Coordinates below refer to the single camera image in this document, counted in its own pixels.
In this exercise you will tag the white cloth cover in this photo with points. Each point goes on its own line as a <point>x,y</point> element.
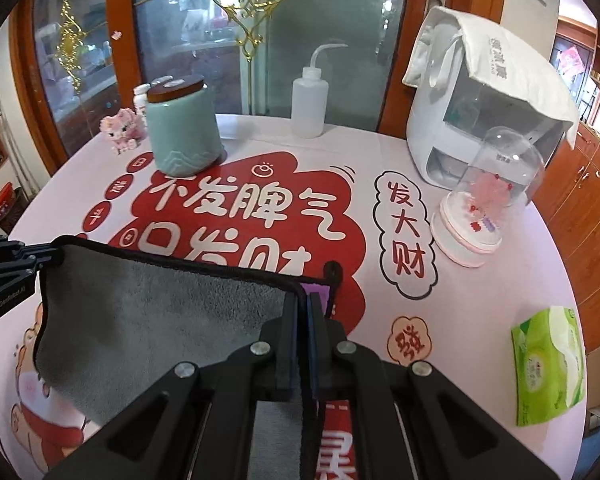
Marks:
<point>500,60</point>

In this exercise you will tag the green tissue pack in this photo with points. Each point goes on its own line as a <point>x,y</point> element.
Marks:
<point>549,364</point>

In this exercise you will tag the teal ceramic jar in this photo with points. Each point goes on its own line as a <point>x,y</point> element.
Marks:
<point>182,127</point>

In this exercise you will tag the white water dispenser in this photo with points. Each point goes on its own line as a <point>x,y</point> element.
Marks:
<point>451,114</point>

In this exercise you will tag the white pill bottle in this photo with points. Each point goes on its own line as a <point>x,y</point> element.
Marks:
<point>140,99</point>

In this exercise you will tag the white squeeze bottle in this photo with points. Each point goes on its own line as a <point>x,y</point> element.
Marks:
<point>309,97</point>

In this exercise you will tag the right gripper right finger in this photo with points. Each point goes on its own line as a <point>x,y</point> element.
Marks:
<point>407,422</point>

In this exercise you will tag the pink toy figurine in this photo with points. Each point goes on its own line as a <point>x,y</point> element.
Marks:
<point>125,130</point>

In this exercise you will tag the red bucket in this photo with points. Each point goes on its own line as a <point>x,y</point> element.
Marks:
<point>7,199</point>

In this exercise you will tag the wooden cabinet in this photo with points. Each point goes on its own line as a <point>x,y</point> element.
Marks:
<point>569,202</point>

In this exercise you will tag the purple and grey towel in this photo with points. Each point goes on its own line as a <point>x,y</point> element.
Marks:
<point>115,321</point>

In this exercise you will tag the printed cartoon tablecloth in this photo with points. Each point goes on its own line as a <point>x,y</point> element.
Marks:
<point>274,202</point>

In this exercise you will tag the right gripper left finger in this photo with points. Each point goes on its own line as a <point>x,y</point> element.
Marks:
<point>194,422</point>

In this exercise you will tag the glass sliding door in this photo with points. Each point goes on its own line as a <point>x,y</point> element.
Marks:
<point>76,61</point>

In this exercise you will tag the glass dome ornament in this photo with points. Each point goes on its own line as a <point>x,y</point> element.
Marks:
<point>470,221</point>

